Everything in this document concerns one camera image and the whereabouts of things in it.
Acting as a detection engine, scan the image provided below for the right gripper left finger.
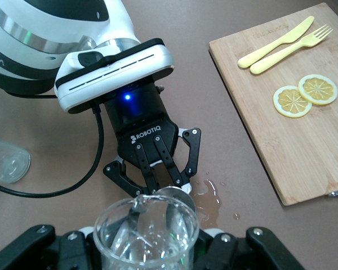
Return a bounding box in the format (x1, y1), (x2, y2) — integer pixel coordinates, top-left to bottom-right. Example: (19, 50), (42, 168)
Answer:
(0, 224), (105, 270)

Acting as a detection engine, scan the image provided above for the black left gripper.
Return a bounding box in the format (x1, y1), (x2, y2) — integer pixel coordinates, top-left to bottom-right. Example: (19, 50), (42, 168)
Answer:
(103, 84), (202, 199)

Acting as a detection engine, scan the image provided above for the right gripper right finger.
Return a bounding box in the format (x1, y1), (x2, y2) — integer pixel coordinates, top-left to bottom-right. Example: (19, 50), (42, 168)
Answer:
(191, 227), (308, 270)

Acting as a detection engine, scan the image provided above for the steel jigger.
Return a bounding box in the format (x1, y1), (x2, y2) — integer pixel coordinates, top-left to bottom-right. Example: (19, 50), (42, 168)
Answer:
(152, 184), (197, 216)

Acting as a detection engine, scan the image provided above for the clear glass beaker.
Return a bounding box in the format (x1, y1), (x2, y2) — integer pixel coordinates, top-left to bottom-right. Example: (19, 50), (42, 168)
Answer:
(93, 196), (201, 270)

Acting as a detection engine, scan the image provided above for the brown table cover sheet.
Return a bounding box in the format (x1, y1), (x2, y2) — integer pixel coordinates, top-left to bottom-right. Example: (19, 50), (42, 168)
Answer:
(0, 0), (338, 270)

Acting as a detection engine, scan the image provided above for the spilled liquid puddle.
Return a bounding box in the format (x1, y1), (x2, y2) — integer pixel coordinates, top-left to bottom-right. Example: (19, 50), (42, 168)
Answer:
(192, 171), (242, 228)

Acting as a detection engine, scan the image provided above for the green sleeved glass bottle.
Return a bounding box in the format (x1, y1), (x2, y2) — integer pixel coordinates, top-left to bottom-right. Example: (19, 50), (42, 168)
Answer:
(0, 134), (32, 184)

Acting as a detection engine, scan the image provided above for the wooden cutting board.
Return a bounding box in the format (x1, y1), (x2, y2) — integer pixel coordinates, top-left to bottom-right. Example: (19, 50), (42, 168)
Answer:
(208, 2), (338, 206)

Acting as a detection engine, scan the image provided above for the lemon slice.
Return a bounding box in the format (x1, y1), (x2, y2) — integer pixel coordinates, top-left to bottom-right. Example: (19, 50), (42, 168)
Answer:
(272, 85), (313, 118)
(297, 74), (338, 106)

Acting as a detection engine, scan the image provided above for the yellow plastic knife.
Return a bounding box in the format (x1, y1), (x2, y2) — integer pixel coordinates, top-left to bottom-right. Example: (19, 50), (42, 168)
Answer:
(237, 16), (315, 69)

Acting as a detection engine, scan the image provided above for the yellow plastic fork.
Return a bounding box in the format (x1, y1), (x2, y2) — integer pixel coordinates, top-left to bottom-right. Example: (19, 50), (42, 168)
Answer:
(250, 24), (334, 75)

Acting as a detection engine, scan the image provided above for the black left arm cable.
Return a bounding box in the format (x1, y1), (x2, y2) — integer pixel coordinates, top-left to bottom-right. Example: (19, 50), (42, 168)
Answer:
(0, 105), (105, 198)

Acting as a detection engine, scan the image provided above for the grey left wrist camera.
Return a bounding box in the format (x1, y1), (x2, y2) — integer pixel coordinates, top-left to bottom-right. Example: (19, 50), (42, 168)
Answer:
(54, 38), (175, 115)

